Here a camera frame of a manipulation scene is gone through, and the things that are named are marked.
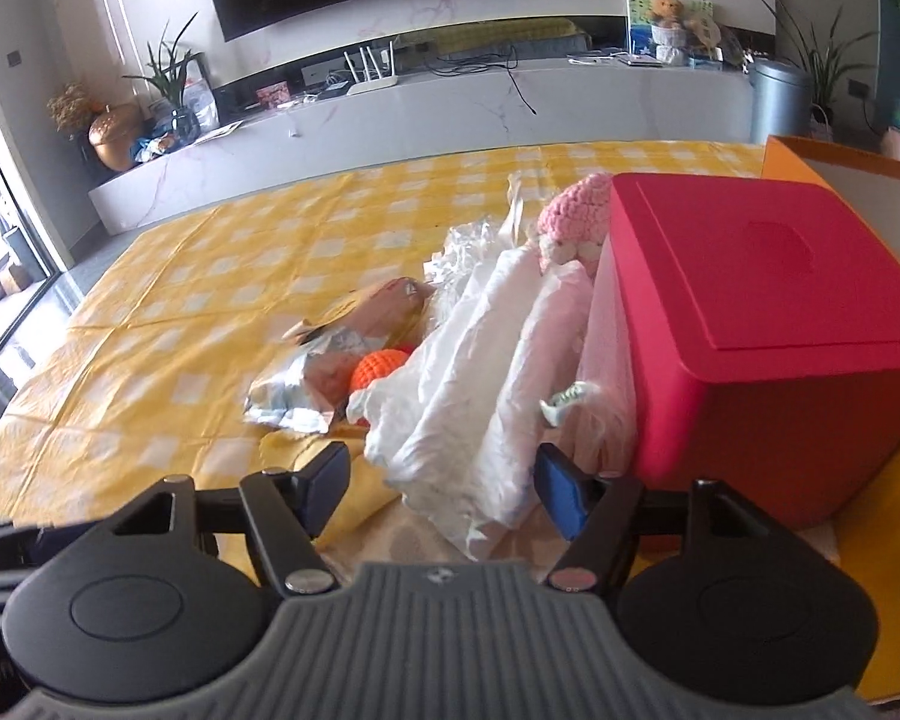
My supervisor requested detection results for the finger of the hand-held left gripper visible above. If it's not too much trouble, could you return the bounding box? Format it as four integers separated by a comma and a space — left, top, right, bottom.
0, 517, 72, 567

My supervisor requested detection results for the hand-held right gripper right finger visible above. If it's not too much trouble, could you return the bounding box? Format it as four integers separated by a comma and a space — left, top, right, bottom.
534, 442, 785, 592

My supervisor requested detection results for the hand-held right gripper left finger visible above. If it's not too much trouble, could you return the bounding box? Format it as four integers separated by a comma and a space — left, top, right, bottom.
111, 441, 355, 596

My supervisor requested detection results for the silver foil snack bag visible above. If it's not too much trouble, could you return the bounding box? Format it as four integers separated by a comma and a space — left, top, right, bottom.
244, 277, 440, 436

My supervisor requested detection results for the small green white toy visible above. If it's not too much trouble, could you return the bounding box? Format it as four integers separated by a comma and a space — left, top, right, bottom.
540, 382, 590, 425

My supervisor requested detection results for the orange crochet fruit toy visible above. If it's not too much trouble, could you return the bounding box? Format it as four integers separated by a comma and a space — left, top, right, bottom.
349, 350, 413, 395

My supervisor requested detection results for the clear crinkled plastic bag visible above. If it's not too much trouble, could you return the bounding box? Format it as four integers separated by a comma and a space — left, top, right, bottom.
420, 216, 515, 301

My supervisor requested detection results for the pink crochet doll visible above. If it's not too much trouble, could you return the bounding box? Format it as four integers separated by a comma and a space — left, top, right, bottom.
536, 172, 616, 275

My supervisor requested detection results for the orange storage box white inside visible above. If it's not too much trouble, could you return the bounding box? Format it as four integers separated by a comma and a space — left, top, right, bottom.
761, 135, 900, 702

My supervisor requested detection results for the yellow checkered tablecloth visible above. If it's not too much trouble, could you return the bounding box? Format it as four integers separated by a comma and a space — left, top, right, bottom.
0, 139, 770, 545

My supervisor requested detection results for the red lidded box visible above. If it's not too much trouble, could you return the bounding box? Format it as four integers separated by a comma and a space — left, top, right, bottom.
574, 172, 900, 530

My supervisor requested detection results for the white marble television console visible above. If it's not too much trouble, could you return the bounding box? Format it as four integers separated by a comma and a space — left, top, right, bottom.
88, 52, 758, 237

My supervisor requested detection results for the white router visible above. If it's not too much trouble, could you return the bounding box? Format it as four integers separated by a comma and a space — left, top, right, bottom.
343, 41, 400, 96

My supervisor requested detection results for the gold round vase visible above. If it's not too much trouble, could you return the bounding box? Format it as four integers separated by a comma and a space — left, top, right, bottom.
88, 103, 147, 172

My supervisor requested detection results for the green plant in glass vase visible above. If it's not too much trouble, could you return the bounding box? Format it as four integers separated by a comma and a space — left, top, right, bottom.
122, 13, 209, 143

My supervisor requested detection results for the dried flower bunch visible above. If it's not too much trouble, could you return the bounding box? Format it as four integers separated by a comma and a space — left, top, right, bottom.
47, 82, 106, 140

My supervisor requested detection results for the silver trash can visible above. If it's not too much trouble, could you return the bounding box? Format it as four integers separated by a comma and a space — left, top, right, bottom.
748, 60, 812, 145

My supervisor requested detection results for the stuffed toy on shelf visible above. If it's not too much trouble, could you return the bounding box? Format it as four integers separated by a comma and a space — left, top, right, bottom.
625, 0, 713, 61

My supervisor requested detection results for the round paper fan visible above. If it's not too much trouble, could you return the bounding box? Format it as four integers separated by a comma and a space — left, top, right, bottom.
681, 15, 722, 53

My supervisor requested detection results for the tall leafy potted plant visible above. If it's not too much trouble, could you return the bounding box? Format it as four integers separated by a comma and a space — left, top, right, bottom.
765, 0, 878, 140

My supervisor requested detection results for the black cable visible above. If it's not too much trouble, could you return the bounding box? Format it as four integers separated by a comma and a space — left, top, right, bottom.
506, 45, 541, 117

